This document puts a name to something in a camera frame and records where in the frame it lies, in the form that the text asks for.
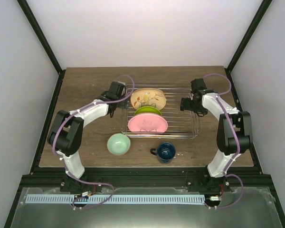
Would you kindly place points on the mint green bowl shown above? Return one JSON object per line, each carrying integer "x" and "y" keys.
{"x": 118, "y": 144}

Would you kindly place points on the metal front panel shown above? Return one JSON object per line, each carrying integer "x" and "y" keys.
{"x": 249, "y": 208}

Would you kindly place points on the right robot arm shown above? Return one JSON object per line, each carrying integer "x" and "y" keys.
{"x": 234, "y": 134}

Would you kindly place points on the lime green plate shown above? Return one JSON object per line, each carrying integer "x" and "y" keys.
{"x": 147, "y": 109}

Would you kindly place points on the left black frame post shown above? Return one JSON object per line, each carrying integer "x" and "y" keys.
{"x": 40, "y": 35}

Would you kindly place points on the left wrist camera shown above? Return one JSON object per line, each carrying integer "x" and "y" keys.
{"x": 117, "y": 88}

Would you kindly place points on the light blue slotted strip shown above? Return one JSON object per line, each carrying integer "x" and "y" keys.
{"x": 116, "y": 199}

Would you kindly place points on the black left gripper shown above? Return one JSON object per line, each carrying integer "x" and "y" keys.
{"x": 123, "y": 104}

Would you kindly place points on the dark blue mug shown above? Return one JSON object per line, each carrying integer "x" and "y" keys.
{"x": 164, "y": 153}

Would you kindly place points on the right black frame post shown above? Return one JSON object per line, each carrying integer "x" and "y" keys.
{"x": 249, "y": 33}

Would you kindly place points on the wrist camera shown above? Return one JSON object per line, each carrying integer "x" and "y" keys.
{"x": 197, "y": 84}
{"x": 117, "y": 88}

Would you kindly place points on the chrome wire dish rack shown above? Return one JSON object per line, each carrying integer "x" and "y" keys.
{"x": 181, "y": 124}

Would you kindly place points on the pink plate with bird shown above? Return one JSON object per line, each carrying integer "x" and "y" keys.
{"x": 148, "y": 97}

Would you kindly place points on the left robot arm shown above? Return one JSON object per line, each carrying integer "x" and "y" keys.
{"x": 65, "y": 136}

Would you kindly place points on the plain pink plate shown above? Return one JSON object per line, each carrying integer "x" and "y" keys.
{"x": 147, "y": 123}

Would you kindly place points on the black frame post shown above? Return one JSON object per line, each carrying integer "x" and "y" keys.
{"x": 249, "y": 33}
{"x": 40, "y": 35}

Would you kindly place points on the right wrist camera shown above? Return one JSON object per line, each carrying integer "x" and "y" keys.
{"x": 197, "y": 84}

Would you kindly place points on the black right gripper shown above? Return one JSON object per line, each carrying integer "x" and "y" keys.
{"x": 202, "y": 111}

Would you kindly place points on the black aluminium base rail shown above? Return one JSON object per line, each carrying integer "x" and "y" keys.
{"x": 193, "y": 178}

